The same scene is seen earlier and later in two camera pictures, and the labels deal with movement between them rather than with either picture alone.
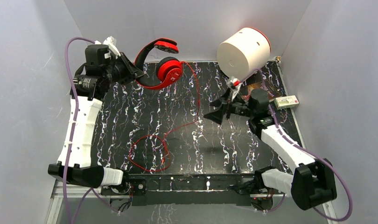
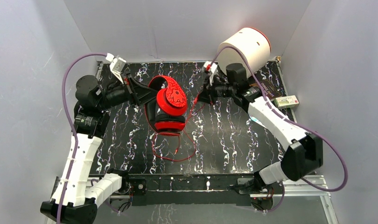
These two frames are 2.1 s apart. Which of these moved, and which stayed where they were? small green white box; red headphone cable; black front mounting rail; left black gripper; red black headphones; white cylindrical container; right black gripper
Moved: left black gripper; right black gripper; red headphone cable; red black headphones
Stayed: white cylindrical container; black front mounting rail; small green white box
